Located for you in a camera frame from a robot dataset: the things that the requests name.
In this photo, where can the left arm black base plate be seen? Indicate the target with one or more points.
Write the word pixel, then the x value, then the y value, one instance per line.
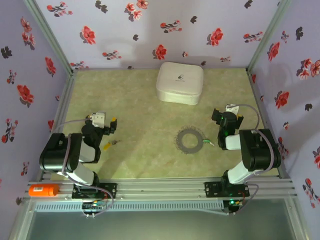
pixel 110 190

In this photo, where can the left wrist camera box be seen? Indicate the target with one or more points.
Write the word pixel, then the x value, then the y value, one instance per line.
pixel 98 119

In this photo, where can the aluminium corner post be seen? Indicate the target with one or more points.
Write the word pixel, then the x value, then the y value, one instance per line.
pixel 268 35
pixel 50 35

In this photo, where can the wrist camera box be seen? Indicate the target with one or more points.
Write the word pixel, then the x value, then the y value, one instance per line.
pixel 232 108
pixel 98 119

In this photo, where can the white zippered case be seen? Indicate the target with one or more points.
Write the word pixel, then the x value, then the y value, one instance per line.
pixel 178 83

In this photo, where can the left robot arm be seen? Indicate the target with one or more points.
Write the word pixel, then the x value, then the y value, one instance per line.
pixel 57 150

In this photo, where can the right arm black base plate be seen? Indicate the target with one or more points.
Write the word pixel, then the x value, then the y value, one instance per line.
pixel 212 188

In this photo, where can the green-headed key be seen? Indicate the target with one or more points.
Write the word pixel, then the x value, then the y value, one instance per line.
pixel 207 141

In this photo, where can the aluminium mounting rail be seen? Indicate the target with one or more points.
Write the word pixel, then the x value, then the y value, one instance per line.
pixel 160 187

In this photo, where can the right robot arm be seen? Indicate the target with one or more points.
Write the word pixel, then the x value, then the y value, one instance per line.
pixel 260 150

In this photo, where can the orange cylinder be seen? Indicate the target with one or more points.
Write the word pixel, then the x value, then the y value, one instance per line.
pixel 42 190

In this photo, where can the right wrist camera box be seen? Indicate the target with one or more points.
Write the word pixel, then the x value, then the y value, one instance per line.
pixel 232 108

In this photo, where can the yellow-headed key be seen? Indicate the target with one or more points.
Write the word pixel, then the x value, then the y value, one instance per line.
pixel 107 146

